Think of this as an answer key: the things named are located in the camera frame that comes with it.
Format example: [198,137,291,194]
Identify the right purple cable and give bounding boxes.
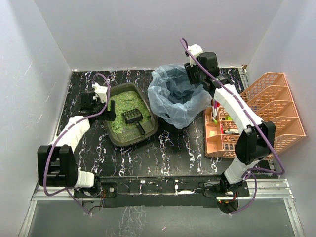
[180,37,286,214]

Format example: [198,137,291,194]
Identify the blue plastic bag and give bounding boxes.
[147,65,211,129]

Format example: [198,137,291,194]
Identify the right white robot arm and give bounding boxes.
[185,51,276,189]

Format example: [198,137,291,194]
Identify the purple cable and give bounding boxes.
[43,73,111,215]
[180,37,286,214]

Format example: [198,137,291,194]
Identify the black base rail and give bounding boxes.
[75,175,250,213]

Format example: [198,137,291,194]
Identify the orange file rack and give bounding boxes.
[241,72,306,155]

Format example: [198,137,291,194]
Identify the orange desk organizer tray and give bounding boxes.
[204,106,240,158]

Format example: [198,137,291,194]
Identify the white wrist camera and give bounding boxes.
[185,44,203,66]
[92,83,108,103]

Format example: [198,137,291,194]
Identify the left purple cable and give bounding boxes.
[43,73,111,215]

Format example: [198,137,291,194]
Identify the green litter pellets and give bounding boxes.
[109,91,151,134]

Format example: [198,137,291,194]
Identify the black litter scoop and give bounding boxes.
[121,108,145,135]

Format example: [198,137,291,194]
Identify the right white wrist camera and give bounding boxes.
[185,44,203,66]

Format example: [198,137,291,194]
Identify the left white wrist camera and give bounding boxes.
[92,83,108,103]

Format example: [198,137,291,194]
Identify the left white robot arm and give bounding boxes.
[37,91,110,189]

